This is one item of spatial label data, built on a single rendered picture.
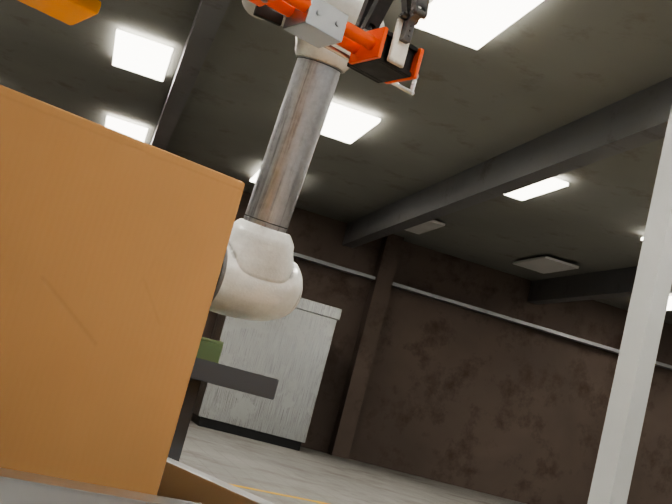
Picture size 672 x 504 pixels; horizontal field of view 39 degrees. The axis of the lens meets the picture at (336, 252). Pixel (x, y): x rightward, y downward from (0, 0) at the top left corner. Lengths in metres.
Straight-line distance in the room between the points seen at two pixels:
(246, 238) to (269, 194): 0.11
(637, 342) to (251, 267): 2.85
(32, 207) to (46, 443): 0.24
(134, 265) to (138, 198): 0.07
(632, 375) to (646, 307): 0.32
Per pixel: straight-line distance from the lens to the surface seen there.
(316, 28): 1.43
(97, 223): 1.06
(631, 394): 4.58
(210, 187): 1.11
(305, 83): 2.10
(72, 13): 1.38
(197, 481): 1.14
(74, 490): 0.91
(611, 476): 4.57
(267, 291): 2.07
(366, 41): 1.48
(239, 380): 1.82
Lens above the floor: 0.72
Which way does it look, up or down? 9 degrees up
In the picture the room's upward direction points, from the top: 15 degrees clockwise
